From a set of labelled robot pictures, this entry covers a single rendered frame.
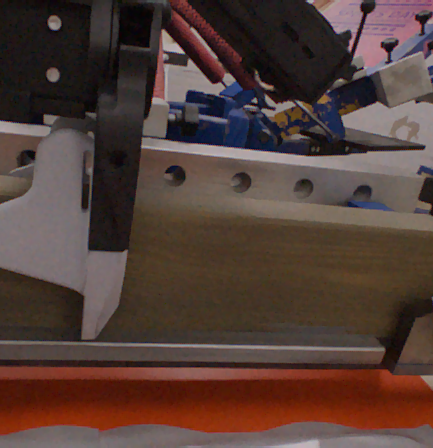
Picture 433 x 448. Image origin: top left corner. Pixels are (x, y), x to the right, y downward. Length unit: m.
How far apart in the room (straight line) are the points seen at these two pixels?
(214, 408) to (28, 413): 0.09
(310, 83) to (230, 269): 0.09
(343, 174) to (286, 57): 0.31
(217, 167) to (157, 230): 0.25
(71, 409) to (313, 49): 0.20
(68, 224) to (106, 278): 0.03
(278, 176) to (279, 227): 0.25
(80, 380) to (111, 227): 0.11
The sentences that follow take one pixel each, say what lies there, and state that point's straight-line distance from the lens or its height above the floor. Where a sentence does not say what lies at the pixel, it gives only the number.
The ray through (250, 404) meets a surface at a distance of 0.25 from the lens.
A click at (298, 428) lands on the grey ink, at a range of 0.25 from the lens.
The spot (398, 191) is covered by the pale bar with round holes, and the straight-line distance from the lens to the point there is 0.53.
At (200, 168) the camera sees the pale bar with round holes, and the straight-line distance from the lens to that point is 0.43.
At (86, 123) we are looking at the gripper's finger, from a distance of 0.22.
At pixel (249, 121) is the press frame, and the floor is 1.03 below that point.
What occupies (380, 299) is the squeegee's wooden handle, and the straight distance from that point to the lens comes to 0.26.
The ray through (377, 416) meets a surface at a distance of 0.28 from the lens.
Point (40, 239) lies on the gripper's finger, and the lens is 0.18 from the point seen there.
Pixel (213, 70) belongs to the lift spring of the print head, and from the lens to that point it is 1.29.
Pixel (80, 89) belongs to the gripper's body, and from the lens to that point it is 0.17.
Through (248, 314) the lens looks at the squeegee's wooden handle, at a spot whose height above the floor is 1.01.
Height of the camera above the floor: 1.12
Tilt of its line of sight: 23 degrees down
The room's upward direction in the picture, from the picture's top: 9 degrees clockwise
